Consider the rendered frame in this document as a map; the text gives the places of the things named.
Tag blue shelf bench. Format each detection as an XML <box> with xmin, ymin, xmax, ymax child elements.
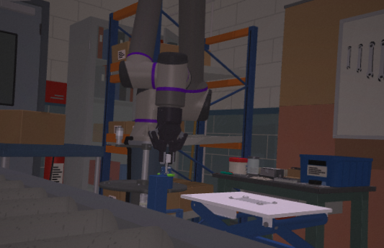
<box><xmin>0</xmin><ymin>141</ymin><xmax>107</xmax><ymax>195</ymax></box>

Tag red canister white label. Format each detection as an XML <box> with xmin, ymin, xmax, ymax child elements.
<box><xmin>43</xmin><ymin>156</ymin><xmax>66</xmax><ymax>185</ymax></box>

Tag brown small box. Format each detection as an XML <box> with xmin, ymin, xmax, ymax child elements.
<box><xmin>286</xmin><ymin>167</ymin><xmax>301</xmax><ymax>180</ymax></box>

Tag silver metal cylinder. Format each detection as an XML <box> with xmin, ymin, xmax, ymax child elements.
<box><xmin>115</xmin><ymin>125</ymin><xmax>125</xmax><ymax>146</ymax></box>

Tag grey tin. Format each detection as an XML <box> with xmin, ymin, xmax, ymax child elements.
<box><xmin>246</xmin><ymin>156</ymin><xmax>262</xmax><ymax>176</ymax></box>

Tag black bent pipe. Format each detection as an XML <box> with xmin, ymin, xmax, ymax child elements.
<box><xmin>123</xmin><ymin>135</ymin><xmax>135</xmax><ymax>204</ymax></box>

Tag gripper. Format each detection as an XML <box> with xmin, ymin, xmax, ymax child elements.
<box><xmin>148</xmin><ymin>106</ymin><xmax>189</xmax><ymax>164</ymax></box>

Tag large cardboard box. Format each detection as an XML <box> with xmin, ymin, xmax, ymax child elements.
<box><xmin>0</xmin><ymin>109</ymin><xmax>67</xmax><ymax>146</ymax></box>

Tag white tin red lid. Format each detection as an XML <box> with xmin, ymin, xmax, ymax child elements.
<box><xmin>228</xmin><ymin>156</ymin><xmax>249</xmax><ymax>175</ymax></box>

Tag grey stacked sacks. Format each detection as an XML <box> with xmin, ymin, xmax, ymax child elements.
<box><xmin>0</xmin><ymin>164</ymin><xmax>274</xmax><ymax>248</ymax></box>

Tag blue bin with label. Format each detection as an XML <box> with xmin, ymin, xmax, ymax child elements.
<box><xmin>299</xmin><ymin>154</ymin><xmax>374</xmax><ymax>188</ymax></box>

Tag white tool board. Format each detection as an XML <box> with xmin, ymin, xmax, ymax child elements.
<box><xmin>332</xmin><ymin>8</ymin><xmax>384</xmax><ymax>141</ymax></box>

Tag blue orange shelf rack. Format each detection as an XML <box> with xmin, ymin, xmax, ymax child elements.
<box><xmin>99</xmin><ymin>2</ymin><xmax>259</xmax><ymax>224</ymax></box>

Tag blue lift table white top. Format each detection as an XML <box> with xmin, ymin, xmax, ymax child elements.
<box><xmin>147</xmin><ymin>174</ymin><xmax>334</xmax><ymax>248</ymax></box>

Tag grey machine dark screen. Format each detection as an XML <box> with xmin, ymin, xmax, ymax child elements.
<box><xmin>0</xmin><ymin>0</ymin><xmax>50</xmax><ymax>113</ymax></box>

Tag red box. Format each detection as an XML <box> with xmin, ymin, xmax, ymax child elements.
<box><xmin>45</xmin><ymin>80</ymin><xmax>68</xmax><ymax>105</ymax></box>

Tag grey gearbox housing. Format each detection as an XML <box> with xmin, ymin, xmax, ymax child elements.
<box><xmin>259</xmin><ymin>167</ymin><xmax>286</xmax><ymax>180</ymax></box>

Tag grey nest plate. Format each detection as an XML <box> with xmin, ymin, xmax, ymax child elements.
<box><xmin>228</xmin><ymin>195</ymin><xmax>278</xmax><ymax>205</ymax></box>

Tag dark green bench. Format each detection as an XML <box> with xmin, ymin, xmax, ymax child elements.
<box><xmin>212</xmin><ymin>172</ymin><xmax>378</xmax><ymax>248</ymax></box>

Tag cardboard box with label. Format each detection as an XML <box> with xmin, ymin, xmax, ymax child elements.
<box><xmin>110</xmin><ymin>40</ymin><xmax>131</xmax><ymax>64</ymax></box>
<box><xmin>107</xmin><ymin>120</ymin><xmax>136</xmax><ymax>138</ymax></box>

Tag grey metal cabinet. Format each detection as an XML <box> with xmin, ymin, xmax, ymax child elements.
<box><xmin>63</xmin><ymin>16</ymin><xmax>110</xmax><ymax>193</ymax></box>

